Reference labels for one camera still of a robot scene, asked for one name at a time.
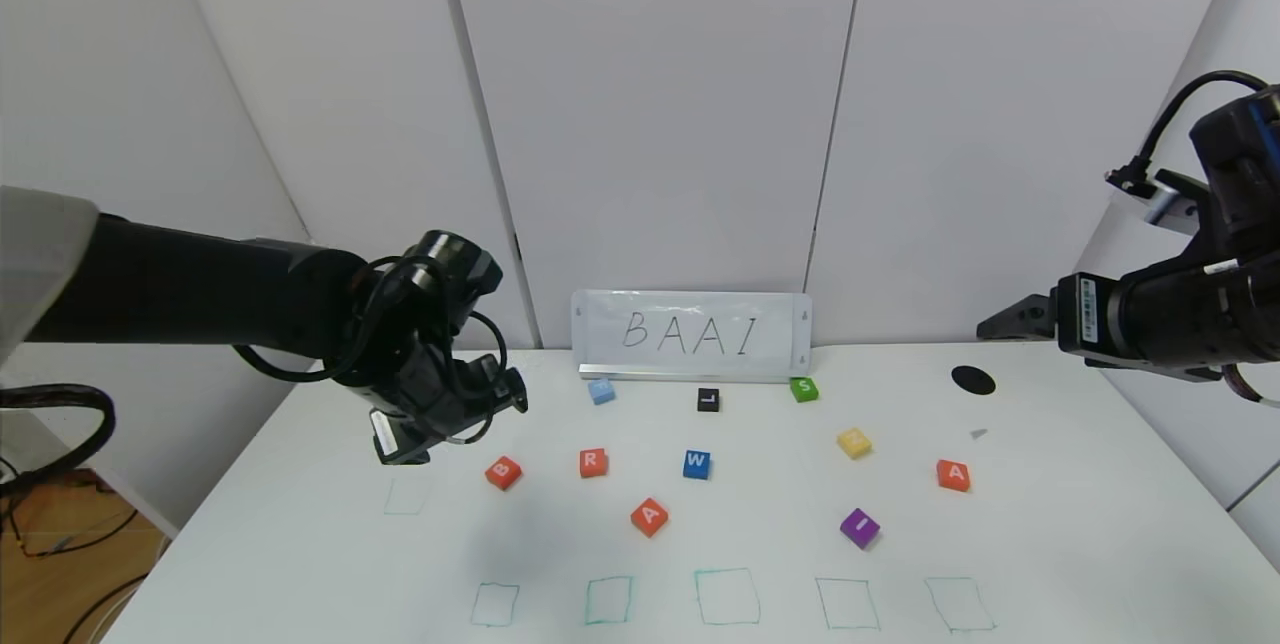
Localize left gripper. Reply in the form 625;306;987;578
368;348;466;466

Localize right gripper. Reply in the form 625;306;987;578
976;264;1245;367

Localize white sign reading BAAI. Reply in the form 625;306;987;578
572;290;813;385

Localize purple letter I block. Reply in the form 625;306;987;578
839;509;881;550

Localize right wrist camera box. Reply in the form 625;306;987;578
1105;169;1206;235

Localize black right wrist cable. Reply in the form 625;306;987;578
1105;71;1271;195

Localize thin black floor cable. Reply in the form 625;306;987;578
63;574;153;644
0;469;143;561

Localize thick black left arm hose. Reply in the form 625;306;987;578
0;384;117;497

